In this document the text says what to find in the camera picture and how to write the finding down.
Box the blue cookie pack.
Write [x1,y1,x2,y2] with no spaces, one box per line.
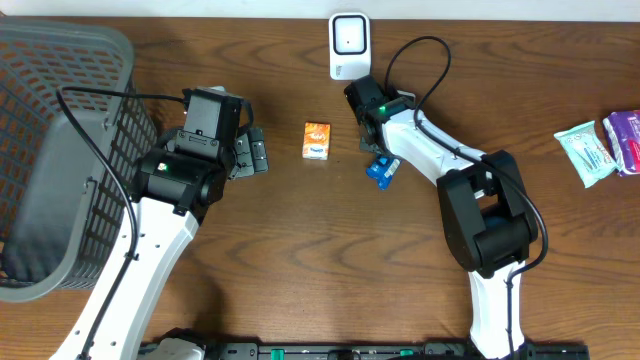
[365,155,402,190]

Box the light green wipes pack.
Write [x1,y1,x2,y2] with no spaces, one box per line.
[554,120,618,188]

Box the small orange box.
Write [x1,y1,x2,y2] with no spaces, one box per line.
[302,122,331,160]

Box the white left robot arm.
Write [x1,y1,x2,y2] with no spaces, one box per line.
[52,198,199,359]

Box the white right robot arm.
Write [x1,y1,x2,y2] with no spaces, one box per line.
[349,97,538,359]

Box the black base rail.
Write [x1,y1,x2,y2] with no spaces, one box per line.
[139,341,591,360]

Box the red purple pad pack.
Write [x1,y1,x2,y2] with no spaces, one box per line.
[603,110,639,177]

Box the grey plastic basket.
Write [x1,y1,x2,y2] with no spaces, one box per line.
[1,17,157,302]

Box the white barcode scanner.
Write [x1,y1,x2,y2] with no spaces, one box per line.
[328,12,372,81]

